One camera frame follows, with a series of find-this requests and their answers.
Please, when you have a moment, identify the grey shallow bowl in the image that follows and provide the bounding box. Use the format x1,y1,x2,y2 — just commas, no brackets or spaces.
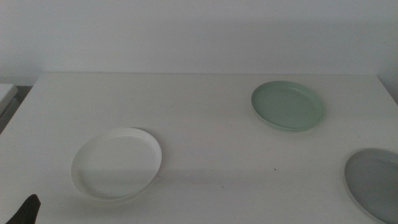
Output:
344,147,398,224

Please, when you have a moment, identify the white shallow bowl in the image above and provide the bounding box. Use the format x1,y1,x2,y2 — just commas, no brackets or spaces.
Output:
70,127,163,202

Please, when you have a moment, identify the green shallow bowl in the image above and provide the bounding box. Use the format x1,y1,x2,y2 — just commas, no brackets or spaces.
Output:
251,80,326,132

